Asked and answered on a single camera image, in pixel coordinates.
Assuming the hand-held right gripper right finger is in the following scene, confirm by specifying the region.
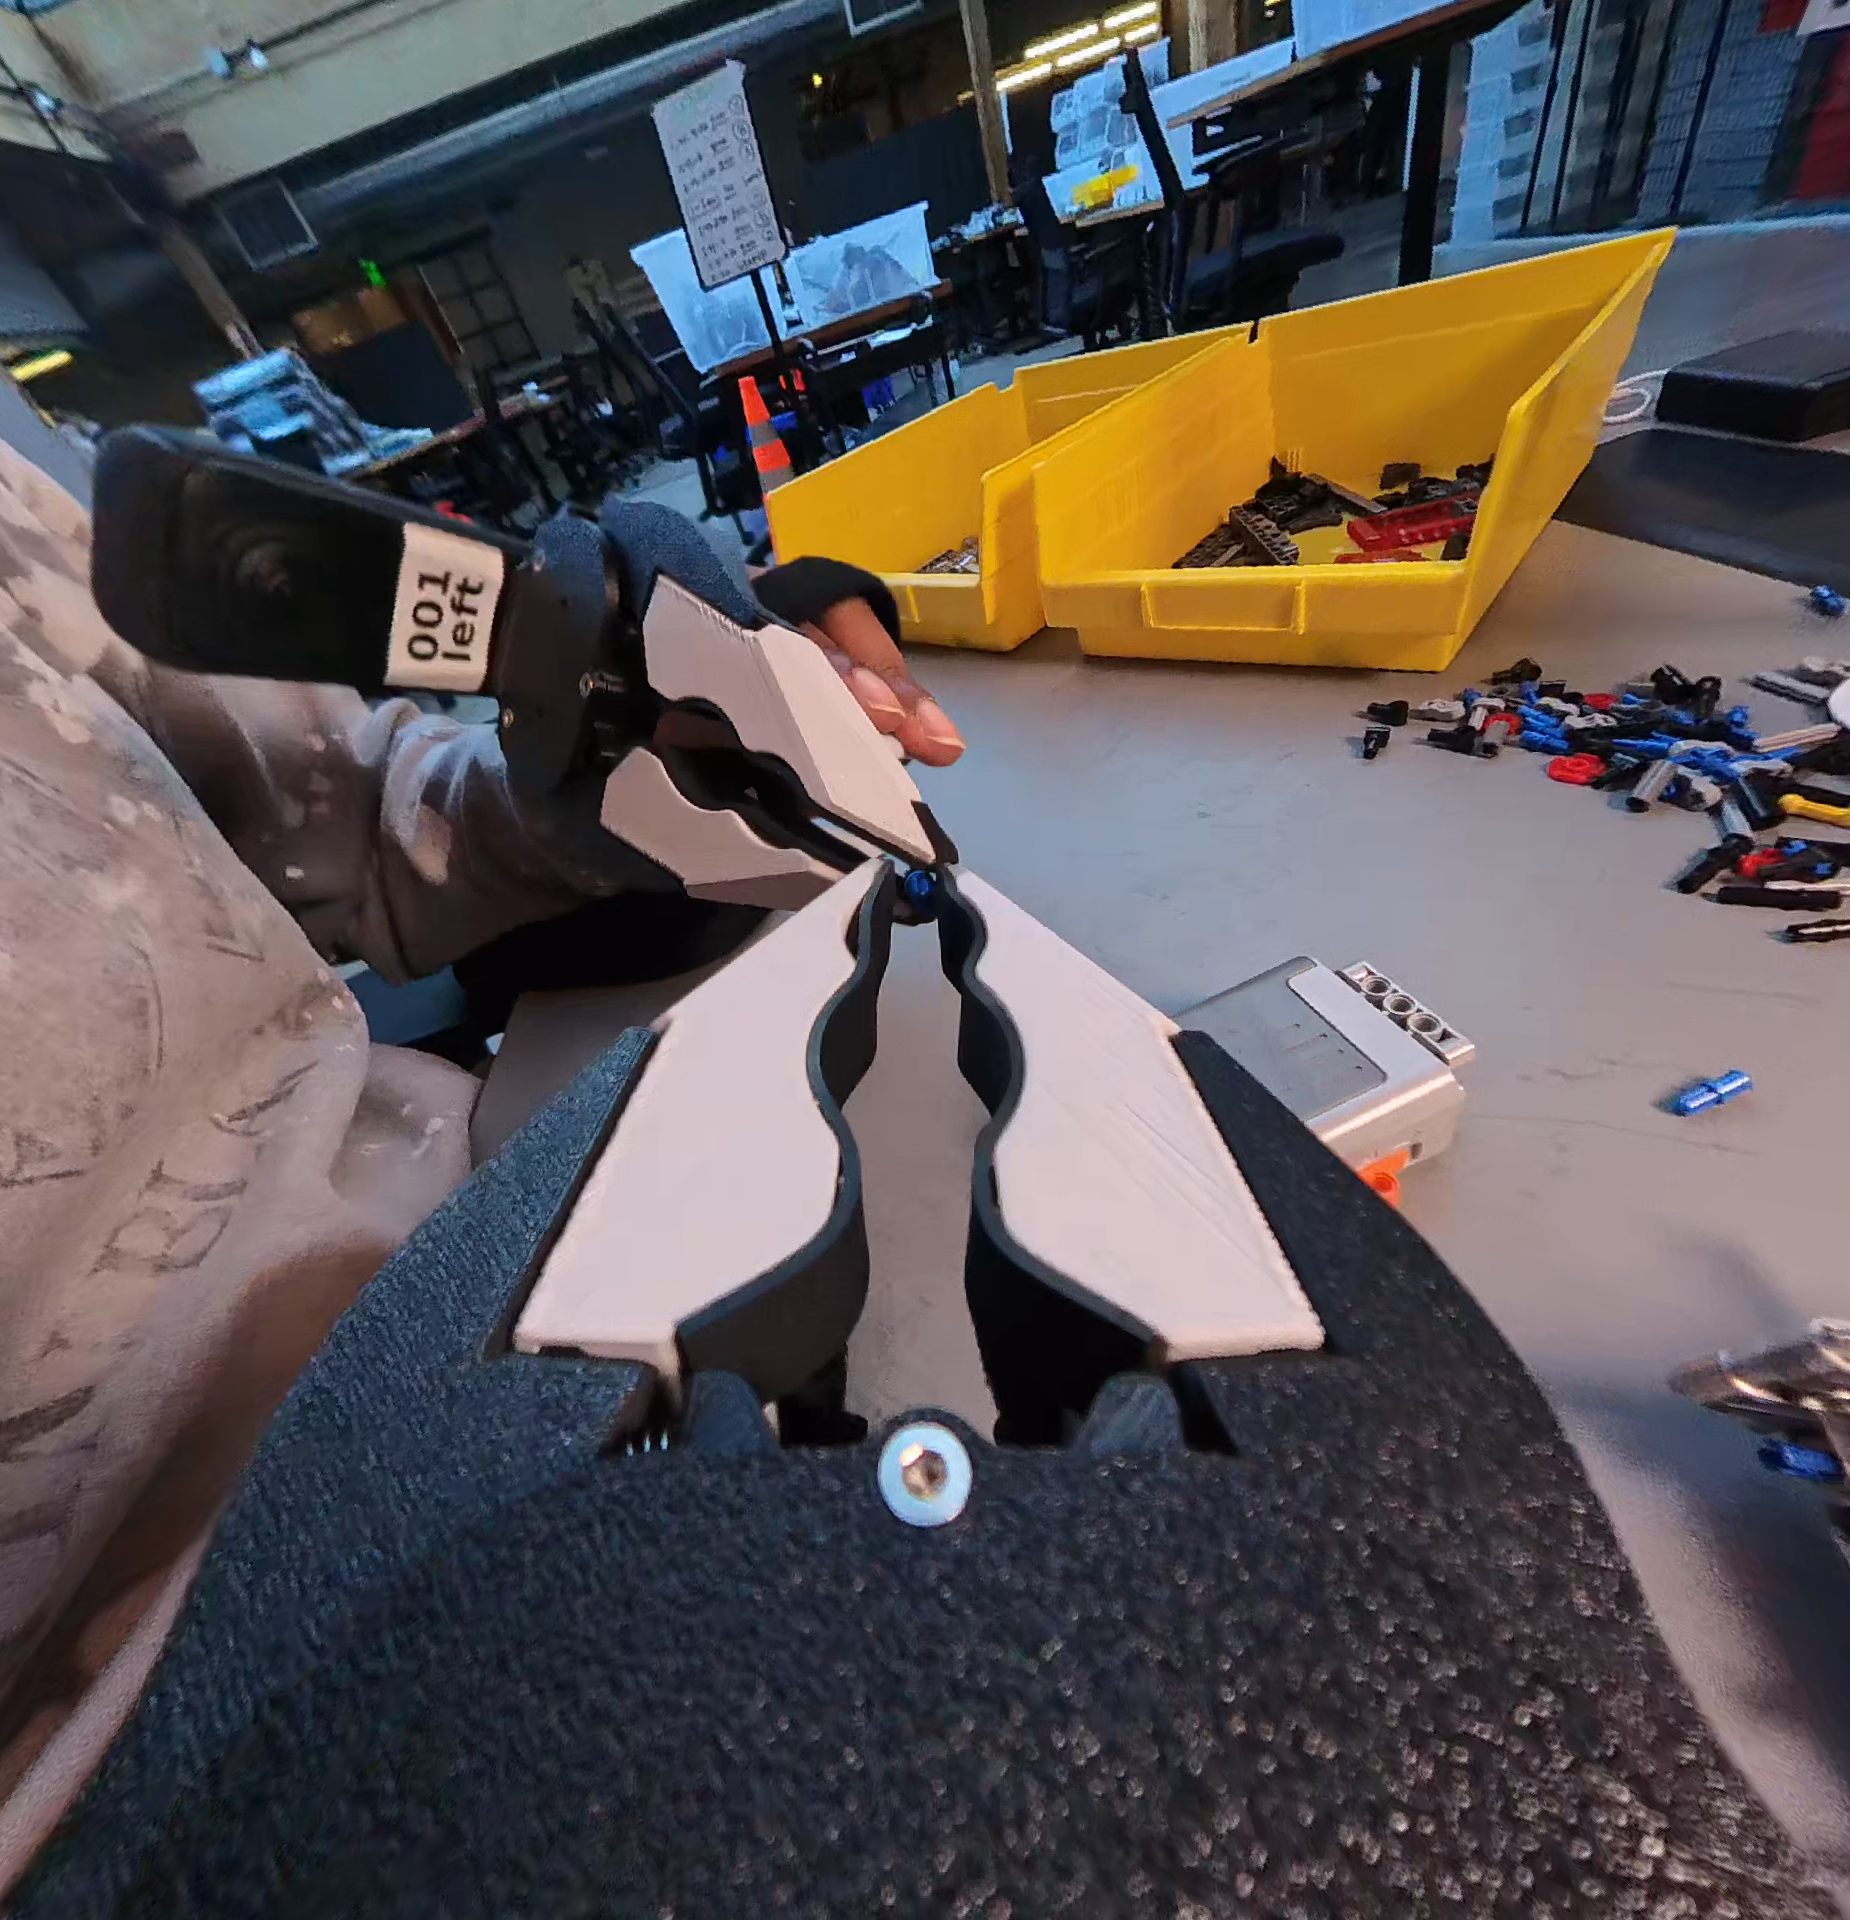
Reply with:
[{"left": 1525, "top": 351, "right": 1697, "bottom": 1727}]
[{"left": 920, "top": 873, "right": 1326, "bottom": 1426}]

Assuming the grey desk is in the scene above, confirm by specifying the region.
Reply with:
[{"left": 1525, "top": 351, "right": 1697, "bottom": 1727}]
[{"left": 446, "top": 512, "right": 1850, "bottom": 1863}]

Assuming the red transparent panel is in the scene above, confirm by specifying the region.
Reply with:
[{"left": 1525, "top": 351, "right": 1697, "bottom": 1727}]
[{"left": 1345, "top": 495, "right": 1481, "bottom": 560}]

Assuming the person's left hand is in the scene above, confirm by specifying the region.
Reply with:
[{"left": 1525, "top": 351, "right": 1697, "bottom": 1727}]
[{"left": 815, "top": 595, "right": 967, "bottom": 767}]

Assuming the black power adapter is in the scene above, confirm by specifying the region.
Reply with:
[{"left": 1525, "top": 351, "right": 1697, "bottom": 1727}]
[{"left": 1654, "top": 331, "right": 1850, "bottom": 442}]

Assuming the black office chair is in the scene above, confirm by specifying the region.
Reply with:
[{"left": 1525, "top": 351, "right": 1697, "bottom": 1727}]
[{"left": 1014, "top": 46, "right": 1352, "bottom": 340}]

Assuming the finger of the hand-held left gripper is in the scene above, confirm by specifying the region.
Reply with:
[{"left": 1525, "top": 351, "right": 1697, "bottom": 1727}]
[
  {"left": 641, "top": 578, "right": 950, "bottom": 866},
  {"left": 600, "top": 752, "right": 872, "bottom": 912}
]

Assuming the black beam frame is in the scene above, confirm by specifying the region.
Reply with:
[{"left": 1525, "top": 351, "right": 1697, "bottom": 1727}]
[{"left": 1175, "top": 460, "right": 1375, "bottom": 572}]

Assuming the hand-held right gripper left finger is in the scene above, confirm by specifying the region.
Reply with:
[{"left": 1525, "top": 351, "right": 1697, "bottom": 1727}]
[{"left": 515, "top": 866, "right": 927, "bottom": 1426}]

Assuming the grey battery box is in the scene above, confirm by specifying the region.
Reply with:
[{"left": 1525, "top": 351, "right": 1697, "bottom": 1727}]
[{"left": 1175, "top": 956, "right": 1476, "bottom": 1203}]

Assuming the pile of mixed building pieces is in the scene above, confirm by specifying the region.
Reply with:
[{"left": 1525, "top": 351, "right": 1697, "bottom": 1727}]
[{"left": 1355, "top": 655, "right": 1850, "bottom": 947}]

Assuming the grey transparent engine model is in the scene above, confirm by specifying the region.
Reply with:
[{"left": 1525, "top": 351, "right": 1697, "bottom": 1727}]
[{"left": 1669, "top": 1321, "right": 1850, "bottom": 1592}]

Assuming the orange traffic cone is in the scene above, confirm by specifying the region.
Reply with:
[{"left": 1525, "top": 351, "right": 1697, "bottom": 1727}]
[{"left": 737, "top": 376, "right": 802, "bottom": 503}]

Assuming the white sign board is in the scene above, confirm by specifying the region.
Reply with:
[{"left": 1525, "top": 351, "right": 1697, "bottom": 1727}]
[{"left": 651, "top": 62, "right": 789, "bottom": 292}]

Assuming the yellow plastic bin with parts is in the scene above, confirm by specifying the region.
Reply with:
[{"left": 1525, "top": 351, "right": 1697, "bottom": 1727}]
[{"left": 1031, "top": 232, "right": 1675, "bottom": 674}]

